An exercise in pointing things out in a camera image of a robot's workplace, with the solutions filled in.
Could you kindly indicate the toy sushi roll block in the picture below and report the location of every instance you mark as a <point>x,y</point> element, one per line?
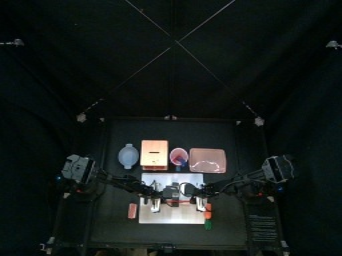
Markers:
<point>176,205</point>

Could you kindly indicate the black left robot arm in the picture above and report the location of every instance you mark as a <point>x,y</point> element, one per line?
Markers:
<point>81,168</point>

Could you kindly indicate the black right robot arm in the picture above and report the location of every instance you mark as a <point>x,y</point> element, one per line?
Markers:
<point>278,168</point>

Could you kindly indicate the white cutting board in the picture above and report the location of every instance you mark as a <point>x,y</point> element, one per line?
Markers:
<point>174,216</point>

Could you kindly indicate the brown square plate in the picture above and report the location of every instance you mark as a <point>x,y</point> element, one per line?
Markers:
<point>208,156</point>

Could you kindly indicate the orange toy food piece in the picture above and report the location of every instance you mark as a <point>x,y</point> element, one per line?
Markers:
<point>209,207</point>
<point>208,215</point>

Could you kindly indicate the salmon coloured toy block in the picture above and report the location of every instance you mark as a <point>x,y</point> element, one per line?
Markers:
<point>133,211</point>

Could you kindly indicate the green toy food piece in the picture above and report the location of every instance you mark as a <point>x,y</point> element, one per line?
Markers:
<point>208,225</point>

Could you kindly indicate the black sheet with white text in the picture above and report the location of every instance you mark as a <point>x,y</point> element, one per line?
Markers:
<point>262,226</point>

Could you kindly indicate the red wooden box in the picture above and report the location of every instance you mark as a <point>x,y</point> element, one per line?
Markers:
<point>154,153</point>

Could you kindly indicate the pale blue bowl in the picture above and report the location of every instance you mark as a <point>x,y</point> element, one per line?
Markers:
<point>129,156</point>

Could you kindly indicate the red cup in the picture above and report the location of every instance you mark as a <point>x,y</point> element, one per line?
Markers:
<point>177,154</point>

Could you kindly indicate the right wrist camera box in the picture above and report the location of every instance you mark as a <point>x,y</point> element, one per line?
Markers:
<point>189,190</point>

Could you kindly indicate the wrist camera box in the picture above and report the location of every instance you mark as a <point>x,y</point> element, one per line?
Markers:
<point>170,192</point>
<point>189,190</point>

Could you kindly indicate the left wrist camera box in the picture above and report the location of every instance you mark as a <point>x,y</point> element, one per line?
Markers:
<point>170,192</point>

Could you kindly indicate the metal frame clamp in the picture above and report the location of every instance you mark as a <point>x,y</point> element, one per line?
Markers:
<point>18,42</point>
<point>333,44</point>

